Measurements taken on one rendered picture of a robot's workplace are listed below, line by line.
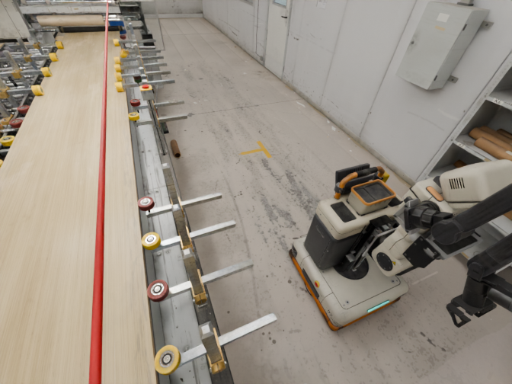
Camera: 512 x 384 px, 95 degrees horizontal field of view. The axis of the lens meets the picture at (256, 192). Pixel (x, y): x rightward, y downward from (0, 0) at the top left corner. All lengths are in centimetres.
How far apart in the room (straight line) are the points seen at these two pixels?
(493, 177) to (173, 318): 141
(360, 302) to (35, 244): 183
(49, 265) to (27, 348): 31
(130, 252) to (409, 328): 196
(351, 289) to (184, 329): 112
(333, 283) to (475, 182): 109
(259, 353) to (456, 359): 134
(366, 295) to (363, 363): 44
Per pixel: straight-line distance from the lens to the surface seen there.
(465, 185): 112
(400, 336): 223
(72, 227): 144
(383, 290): 197
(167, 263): 146
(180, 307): 135
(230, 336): 107
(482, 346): 256
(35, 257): 141
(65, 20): 488
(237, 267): 114
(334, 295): 181
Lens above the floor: 187
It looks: 46 degrees down
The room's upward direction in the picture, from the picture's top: 4 degrees clockwise
